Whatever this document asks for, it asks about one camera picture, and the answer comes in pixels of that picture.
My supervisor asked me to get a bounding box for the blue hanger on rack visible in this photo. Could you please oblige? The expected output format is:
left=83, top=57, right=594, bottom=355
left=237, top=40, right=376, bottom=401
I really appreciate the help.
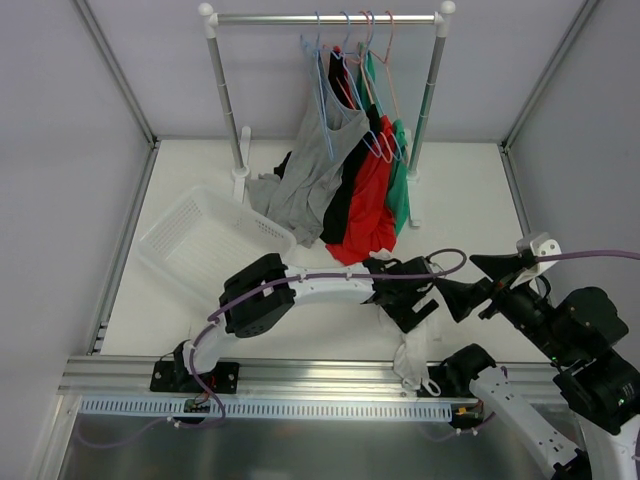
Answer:
left=328, top=11, right=364, bottom=111

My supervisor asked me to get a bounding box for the black tank top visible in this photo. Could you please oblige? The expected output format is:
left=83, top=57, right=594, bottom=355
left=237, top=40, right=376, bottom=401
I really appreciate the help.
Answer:
left=319, top=47, right=386, bottom=246

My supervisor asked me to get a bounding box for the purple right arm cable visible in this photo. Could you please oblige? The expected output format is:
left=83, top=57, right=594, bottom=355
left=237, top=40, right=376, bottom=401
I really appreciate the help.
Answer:
left=534, top=248, right=640, bottom=262

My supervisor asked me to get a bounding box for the metal clothes rack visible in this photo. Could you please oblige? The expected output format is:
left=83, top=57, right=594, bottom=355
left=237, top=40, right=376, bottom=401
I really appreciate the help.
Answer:
left=198, top=1, right=456, bottom=228

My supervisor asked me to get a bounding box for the green tank top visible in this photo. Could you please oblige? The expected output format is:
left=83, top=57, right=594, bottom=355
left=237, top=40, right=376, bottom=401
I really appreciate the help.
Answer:
left=371, top=59, right=410, bottom=236

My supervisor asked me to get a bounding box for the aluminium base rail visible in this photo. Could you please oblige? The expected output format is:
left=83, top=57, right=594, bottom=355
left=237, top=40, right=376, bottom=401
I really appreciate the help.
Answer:
left=58, top=356, right=564, bottom=405

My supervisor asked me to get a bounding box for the red tank top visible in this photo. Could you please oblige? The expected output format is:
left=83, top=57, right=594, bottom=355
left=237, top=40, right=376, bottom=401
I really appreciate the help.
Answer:
left=325, top=116, right=396, bottom=265

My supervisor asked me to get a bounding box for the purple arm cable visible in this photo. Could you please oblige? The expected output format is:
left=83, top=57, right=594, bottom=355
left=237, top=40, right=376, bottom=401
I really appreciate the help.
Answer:
left=184, top=248, right=469, bottom=431
left=534, top=248, right=640, bottom=262

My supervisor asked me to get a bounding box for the pink hanger with green top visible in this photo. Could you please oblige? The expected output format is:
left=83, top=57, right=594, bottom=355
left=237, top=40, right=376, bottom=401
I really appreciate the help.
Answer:
left=367, top=10, right=409, bottom=161

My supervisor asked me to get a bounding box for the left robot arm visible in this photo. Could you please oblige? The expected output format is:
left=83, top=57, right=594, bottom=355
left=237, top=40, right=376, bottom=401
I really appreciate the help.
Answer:
left=150, top=253, right=439, bottom=394

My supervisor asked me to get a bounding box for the pink hanger with red top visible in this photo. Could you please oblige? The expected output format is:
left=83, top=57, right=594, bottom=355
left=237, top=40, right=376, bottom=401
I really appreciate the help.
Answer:
left=318, top=11, right=404, bottom=164

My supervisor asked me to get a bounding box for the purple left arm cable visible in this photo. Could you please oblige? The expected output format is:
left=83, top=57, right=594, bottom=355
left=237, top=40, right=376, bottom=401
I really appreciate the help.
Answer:
left=184, top=248, right=469, bottom=431

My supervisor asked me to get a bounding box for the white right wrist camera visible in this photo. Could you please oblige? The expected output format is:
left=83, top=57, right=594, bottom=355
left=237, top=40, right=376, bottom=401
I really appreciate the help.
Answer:
left=516, top=232, right=562, bottom=276

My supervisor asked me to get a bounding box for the white plastic mesh basket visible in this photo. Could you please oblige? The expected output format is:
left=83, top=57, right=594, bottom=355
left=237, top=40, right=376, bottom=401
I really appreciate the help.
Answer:
left=137, top=186, right=296, bottom=311

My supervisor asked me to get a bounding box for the white tank top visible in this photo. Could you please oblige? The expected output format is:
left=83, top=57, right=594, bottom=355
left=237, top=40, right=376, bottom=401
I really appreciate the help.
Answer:
left=370, top=250, right=442, bottom=397

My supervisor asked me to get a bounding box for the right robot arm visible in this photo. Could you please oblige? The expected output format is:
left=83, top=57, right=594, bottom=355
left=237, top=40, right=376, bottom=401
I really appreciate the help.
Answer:
left=428, top=248, right=639, bottom=479

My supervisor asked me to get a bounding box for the light blue wire hanger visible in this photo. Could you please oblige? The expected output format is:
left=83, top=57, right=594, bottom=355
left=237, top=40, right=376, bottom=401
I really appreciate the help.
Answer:
left=299, top=11, right=336, bottom=163

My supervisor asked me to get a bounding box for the grey tank top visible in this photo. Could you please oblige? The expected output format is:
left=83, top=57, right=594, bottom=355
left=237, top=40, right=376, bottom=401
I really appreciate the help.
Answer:
left=248, top=59, right=367, bottom=248

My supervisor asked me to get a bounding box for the blue hanger with red top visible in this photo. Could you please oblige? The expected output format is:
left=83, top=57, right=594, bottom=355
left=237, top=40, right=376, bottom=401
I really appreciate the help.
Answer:
left=357, top=9, right=396, bottom=164

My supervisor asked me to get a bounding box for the perforated cable tray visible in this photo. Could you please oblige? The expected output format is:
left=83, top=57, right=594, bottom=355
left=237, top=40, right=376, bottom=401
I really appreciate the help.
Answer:
left=79, top=396, right=453, bottom=423

